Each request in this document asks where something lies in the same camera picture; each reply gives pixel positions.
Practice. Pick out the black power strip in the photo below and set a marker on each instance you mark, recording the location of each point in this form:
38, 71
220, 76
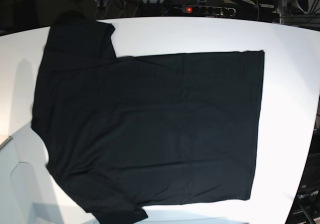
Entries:
211, 11

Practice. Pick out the black T-shirt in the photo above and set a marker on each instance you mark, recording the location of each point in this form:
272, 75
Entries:
125, 133

